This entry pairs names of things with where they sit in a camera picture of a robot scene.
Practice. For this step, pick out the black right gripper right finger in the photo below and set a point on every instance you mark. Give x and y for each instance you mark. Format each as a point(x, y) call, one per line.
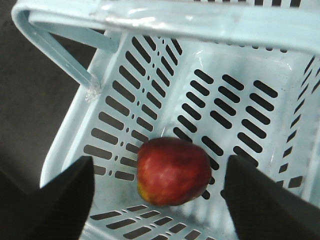
point(261, 209)

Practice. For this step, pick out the light blue plastic basket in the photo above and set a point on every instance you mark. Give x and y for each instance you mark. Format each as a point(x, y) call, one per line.
point(236, 77)

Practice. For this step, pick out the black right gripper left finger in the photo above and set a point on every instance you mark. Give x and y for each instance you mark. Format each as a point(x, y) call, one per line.
point(56, 211)

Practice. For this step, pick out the red yellow apple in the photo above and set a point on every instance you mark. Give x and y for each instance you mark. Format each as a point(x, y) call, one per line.
point(171, 171)

